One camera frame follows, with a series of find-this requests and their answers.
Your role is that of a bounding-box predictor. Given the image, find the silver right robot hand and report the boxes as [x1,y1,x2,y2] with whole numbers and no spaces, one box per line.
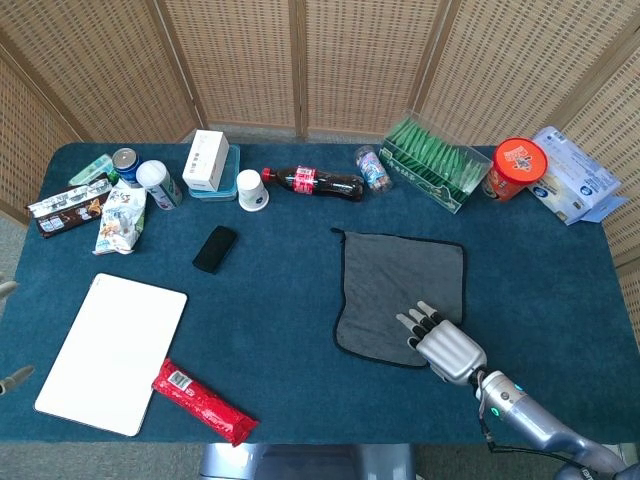
[395,300,488,386]

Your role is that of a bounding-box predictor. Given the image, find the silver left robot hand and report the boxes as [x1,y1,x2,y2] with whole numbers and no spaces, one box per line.
[0,280,37,397]

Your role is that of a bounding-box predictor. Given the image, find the grey and blue cloth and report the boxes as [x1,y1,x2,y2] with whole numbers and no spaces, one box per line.
[330,227,468,369]

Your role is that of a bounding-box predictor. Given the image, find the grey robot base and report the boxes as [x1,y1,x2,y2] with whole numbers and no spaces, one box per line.
[199,441,417,480]

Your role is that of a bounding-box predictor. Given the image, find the white rectangular board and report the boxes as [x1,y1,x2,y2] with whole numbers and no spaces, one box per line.
[33,272,189,438]

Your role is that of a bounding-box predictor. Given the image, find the blue carpet table cover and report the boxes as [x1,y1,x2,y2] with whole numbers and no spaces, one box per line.
[0,141,640,447]

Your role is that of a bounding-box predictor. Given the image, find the dark brown biscuit package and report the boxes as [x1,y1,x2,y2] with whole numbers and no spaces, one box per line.
[26,172,114,240]

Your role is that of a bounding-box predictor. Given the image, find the red snack package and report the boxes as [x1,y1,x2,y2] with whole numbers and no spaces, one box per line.
[150,357,261,448]

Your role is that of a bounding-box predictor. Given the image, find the clear box of green tea sachets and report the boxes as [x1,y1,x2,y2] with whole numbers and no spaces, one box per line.
[378,108,494,215]

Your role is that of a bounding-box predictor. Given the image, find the white and green snack bag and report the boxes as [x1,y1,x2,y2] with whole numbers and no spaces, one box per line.
[92,178,148,257]

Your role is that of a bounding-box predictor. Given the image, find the orange instant noodle cup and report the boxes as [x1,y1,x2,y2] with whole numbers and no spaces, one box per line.
[481,137,550,204]

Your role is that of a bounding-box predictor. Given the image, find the small clear candy bottle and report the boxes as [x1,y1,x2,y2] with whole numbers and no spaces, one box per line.
[354,144,395,193]

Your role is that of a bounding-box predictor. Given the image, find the cola bottle with red label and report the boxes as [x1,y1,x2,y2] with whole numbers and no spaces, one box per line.
[260,164,366,204]

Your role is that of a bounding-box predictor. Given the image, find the blue and white tissue package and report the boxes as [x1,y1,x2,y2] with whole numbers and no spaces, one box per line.
[527,125,629,227]

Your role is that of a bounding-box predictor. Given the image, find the light green small pack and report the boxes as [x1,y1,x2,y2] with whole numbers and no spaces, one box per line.
[67,153,117,187]

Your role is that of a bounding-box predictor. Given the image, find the black and blue board eraser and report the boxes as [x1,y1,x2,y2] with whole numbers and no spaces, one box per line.
[192,224,239,276]

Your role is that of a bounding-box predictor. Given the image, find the blue drink can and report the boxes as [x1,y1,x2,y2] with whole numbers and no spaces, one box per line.
[111,147,144,189]

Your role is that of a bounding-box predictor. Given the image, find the white and green snack canister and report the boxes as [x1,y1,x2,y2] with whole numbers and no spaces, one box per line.
[135,159,184,212]

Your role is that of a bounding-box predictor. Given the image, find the white paper cup with flower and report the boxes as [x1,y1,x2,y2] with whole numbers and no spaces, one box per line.
[236,168,271,213]

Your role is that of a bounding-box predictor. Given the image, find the clear container with blue lid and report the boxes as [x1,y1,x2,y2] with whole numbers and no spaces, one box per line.
[188,143,242,203]

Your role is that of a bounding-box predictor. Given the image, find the white cardboard box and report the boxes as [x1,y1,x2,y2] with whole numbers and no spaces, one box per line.
[181,129,231,193]

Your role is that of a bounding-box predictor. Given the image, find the wicker folding screen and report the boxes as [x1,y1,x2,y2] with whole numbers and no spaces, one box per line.
[0,0,640,269]

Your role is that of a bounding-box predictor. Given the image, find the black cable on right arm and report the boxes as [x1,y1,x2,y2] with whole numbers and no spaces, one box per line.
[474,368,624,455]

